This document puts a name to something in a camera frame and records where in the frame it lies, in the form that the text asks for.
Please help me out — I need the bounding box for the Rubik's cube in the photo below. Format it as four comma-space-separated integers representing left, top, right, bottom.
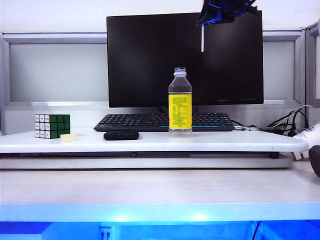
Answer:
34, 114, 71, 140

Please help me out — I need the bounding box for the white cable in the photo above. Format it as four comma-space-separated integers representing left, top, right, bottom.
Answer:
291, 104, 317, 131

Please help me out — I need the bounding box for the grey plug cable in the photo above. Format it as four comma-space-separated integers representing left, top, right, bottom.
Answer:
230, 119, 283, 133

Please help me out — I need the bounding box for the black flat case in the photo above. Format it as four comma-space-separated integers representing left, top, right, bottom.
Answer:
103, 130, 140, 141

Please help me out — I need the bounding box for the thin wooden stick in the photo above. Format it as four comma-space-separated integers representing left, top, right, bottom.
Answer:
200, 24, 206, 53

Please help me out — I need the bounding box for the clear bottle with yellow label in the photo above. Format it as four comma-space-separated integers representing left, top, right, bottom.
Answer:
168, 66, 193, 138

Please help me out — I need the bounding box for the beige eraser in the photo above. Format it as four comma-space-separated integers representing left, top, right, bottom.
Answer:
60, 133, 78, 143

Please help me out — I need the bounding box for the grey partition frame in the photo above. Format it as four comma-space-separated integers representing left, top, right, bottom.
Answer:
0, 21, 320, 136

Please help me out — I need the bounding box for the dark thin cable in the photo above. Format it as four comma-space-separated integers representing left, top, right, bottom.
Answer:
251, 221, 262, 240

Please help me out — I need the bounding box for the black computer monitor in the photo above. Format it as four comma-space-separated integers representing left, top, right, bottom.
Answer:
106, 10, 265, 115

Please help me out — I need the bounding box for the white tube with blue logo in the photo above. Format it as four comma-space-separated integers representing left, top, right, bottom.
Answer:
291, 122, 320, 162

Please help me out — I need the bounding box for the black computer keyboard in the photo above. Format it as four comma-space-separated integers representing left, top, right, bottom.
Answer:
93, 112, 236, 133

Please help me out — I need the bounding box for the black cable bundle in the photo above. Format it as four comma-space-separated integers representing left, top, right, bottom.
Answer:
266, 107, 310, 138

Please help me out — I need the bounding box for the white desk riser platform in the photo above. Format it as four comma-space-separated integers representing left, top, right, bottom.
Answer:
0, 127, 309, 170

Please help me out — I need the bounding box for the black rounded object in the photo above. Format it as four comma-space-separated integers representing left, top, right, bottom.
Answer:
307, 144, 320, 179

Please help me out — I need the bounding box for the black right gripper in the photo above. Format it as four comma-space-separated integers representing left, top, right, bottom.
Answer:
195, 0, 259, 27

